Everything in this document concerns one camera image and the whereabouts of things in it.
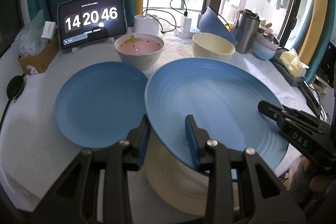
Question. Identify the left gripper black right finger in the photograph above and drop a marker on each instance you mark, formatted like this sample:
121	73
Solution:
242	188

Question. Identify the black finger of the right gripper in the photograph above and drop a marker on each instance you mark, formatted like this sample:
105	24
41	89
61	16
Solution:
283	117

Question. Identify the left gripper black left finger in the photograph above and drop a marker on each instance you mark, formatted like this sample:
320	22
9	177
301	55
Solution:
73	198

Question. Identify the deep blue ridged plate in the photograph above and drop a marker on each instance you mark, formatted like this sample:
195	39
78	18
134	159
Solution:
222	98

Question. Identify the cream yellow bowl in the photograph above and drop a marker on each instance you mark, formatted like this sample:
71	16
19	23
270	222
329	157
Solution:
213	47

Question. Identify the right hand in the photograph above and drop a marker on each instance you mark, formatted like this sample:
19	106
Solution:
308	186

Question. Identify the grey tissue holder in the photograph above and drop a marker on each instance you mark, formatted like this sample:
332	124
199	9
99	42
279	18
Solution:
292	81

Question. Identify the yellow tissue pack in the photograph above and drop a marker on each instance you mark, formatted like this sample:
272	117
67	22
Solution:
293	64

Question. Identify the light blue bowl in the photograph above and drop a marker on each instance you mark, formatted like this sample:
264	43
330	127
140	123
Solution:
261	51

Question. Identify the white textured tablecloth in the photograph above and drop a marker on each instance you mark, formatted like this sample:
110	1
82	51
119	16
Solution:
34	152

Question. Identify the right yellow teal curtain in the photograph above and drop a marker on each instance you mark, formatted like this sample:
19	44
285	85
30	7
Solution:
312	44

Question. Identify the cream yellow plate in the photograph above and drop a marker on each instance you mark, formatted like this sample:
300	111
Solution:
178	185

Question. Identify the pink bowl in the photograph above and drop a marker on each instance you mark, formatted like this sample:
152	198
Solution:
265	42

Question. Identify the steel bowl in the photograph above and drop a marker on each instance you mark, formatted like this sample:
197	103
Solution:
268	34

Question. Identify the flat blue plate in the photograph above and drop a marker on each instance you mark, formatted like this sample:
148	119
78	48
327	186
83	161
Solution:
100	104

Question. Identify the stainless steel tumbler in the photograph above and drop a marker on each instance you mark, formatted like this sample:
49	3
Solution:
245	29

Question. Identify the tilted blue bowl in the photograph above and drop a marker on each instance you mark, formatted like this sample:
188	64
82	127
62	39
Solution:
210	23

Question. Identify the white power strip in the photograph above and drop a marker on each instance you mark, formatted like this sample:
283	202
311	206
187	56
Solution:
185	35

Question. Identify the round black pouch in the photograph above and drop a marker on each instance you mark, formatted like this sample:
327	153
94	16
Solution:
14	89

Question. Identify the white charger plug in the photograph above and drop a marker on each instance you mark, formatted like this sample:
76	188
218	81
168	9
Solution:
185	23

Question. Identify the cardboard box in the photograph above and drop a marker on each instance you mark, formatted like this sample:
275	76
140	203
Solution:
40	62

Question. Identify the strawberry pattern ceramic bowl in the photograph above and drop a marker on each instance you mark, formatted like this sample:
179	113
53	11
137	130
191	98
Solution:
139	50

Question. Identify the clear plastic bag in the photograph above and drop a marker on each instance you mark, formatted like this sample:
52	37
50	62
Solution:
28	41

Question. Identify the small white box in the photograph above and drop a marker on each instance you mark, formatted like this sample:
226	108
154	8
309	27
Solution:
49	30

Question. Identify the tablet showing clock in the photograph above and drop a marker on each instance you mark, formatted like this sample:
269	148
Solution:
82	22

